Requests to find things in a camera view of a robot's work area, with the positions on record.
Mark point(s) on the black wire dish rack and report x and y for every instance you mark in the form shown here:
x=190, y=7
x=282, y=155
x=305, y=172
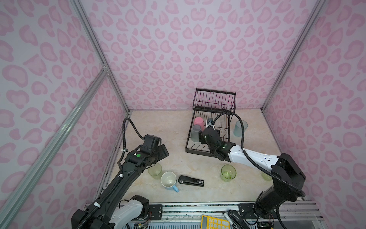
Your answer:
x=208, y=108

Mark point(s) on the black tool front rail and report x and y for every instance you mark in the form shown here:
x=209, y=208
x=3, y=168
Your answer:
x=237, y=219

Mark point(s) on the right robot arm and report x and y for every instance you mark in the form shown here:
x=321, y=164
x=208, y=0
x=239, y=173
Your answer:
x=288, y=179

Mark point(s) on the white mug blue handle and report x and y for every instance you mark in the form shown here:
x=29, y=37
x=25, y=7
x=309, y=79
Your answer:
x=169, y=180

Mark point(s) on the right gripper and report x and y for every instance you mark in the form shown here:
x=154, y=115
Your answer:
x=201, y=137

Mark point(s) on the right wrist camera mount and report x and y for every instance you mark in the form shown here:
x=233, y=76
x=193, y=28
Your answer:
x=210, y=123

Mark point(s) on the teal textured cup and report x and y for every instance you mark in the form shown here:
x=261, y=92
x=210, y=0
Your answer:
x=196, y=131
x=240, y=128

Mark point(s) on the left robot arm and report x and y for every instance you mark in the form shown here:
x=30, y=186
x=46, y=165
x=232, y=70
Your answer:
x=98, y=215

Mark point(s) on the green cup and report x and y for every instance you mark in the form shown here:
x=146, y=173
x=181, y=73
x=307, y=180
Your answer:
x=155, y=171
x=266, y=177
x=228, y=173

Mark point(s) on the opaque pink plastic cup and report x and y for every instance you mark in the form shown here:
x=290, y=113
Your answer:
x=199, y=121

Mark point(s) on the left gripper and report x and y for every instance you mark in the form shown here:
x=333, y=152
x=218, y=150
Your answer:
x=163, y=150

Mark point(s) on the black stapler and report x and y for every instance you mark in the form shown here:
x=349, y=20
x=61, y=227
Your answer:
x=185, y=180

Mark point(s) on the yellow calculator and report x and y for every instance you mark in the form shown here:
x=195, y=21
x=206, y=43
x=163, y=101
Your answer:
x=208, y=222

